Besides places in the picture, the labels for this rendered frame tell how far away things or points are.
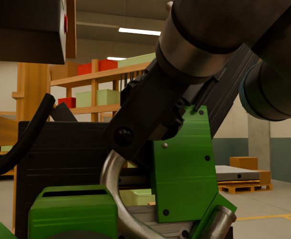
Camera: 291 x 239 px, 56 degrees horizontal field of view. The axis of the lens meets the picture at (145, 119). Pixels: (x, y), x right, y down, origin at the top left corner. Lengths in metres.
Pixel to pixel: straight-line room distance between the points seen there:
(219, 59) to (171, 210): 0.29
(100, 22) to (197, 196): 7.62
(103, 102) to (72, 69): 0.95
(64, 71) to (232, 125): 7.82
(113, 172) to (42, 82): 0.88
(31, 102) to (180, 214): 0.91
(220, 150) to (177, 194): 10.31
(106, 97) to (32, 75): 2.48
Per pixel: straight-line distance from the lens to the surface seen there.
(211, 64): 0.27
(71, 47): 0.95
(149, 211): 0.49
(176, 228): 0.51
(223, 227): 0.48
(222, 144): 10.82
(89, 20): 7.99
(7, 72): 9.87
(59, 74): 4.55
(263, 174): 7.15
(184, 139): 0.51
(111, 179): 0.43
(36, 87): 1.26
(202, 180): 0.51
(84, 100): 3.98
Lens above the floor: 1.21
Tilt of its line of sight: 4 degrees up
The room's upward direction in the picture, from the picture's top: straight up
